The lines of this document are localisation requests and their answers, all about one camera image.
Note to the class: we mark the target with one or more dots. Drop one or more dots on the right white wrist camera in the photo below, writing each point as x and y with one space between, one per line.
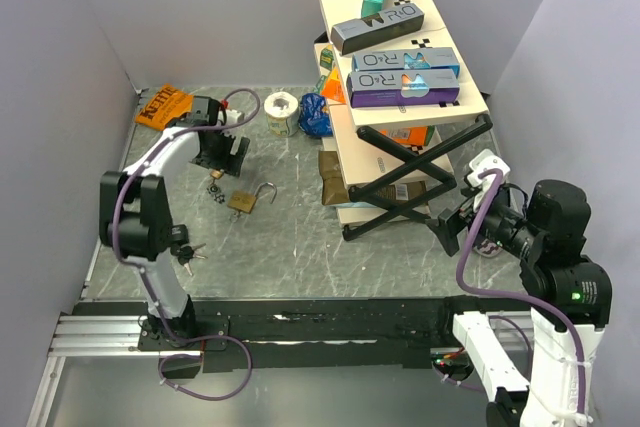
482 174

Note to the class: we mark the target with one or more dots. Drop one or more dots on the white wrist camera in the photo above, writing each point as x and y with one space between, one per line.
230 118
482 174

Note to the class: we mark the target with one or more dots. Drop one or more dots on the purple wavy cloth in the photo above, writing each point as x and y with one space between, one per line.
485 247

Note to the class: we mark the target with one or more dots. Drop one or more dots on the cream shelf rack black frame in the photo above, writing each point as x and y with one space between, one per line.
381 146

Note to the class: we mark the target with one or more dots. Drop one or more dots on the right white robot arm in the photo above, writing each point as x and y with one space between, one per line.
569 297

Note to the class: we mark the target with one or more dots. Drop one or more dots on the black padlock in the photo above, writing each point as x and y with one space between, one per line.
179 236

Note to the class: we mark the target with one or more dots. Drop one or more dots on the panda keychain with keys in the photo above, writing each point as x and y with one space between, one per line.
216 193

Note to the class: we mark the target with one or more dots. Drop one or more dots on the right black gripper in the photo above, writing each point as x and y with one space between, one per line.
444 232

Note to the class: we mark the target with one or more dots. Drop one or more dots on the small brass padlock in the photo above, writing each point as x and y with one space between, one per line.
216 174

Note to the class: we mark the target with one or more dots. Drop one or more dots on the grey R&O box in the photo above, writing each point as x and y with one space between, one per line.
386 25

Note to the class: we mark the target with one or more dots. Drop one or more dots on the green box on shelf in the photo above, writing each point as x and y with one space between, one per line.
326 58

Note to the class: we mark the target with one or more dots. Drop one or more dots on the large brass padlock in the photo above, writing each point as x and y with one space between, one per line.
242 202

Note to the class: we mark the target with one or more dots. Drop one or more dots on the orange box on shelf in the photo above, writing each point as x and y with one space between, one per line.
332 88

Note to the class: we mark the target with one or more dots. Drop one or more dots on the blue snack bag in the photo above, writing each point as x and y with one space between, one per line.
314 117

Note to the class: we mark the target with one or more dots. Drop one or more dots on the toilet paper roll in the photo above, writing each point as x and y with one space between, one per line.
282 113

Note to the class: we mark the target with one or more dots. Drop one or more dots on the orange Kettle chips bag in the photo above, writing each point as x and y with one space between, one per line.
164 106

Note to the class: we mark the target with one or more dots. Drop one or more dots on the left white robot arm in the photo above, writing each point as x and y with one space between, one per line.
135 218

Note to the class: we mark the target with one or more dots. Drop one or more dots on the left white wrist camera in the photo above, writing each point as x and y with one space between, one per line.
230 118

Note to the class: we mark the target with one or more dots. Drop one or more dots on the blue R&O box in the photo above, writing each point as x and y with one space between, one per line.
407 59

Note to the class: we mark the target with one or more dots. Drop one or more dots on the olive brown snack bag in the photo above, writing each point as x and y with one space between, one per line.
334 191

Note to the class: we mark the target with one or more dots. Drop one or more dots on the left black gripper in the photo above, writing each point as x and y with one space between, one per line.
229 163

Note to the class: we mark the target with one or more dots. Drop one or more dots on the purple R&O box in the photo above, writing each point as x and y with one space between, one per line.
370 89

